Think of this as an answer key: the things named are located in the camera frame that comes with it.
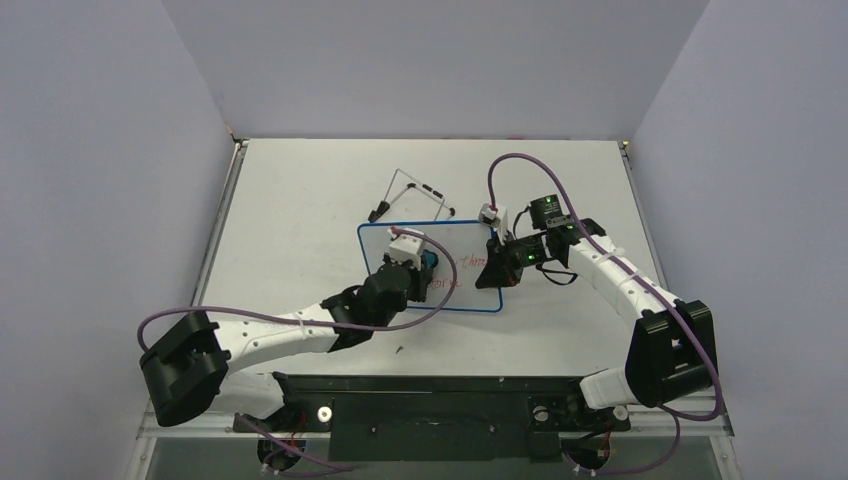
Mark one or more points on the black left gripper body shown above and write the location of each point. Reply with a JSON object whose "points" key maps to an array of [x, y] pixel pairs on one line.
{"points": [[415, 290]]}

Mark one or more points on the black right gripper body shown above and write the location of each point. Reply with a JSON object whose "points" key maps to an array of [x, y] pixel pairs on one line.
{"points": [[505, 253]]}

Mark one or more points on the teal whiteboard eraser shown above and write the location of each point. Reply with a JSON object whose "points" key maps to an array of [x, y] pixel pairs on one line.
{"points": [[429, 260]]}

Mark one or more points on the blue framed whiteboard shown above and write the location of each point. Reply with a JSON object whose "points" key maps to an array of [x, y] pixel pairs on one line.
{"points": [[465, 240]]}

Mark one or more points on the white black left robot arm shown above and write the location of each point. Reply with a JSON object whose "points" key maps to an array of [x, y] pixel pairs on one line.
{"points": [[201, 365]]}

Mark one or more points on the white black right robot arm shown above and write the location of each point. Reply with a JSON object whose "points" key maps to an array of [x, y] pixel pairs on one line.
{"points": [[672, 350]]}

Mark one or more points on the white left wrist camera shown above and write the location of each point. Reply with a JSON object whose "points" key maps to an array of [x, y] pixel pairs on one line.
{"points": [[406, 246]]}

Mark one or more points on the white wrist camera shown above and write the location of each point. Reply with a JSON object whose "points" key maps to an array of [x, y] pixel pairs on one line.
{"points": [[496, 218], [406, 246]]}

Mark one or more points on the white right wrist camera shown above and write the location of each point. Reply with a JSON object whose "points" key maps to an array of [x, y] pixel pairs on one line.
{"points": [[496, 218]]}

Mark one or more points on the wire whiteboard stand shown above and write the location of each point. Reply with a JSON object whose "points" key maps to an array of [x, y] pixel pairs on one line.
{"points": [[405, 191]]}

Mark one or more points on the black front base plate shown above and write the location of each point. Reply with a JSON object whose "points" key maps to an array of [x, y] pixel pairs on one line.
{"points": [[429, 418]]}

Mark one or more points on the aluminium table edge rail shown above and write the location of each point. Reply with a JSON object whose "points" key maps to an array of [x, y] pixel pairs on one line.
{"points": [[220, 218]]}

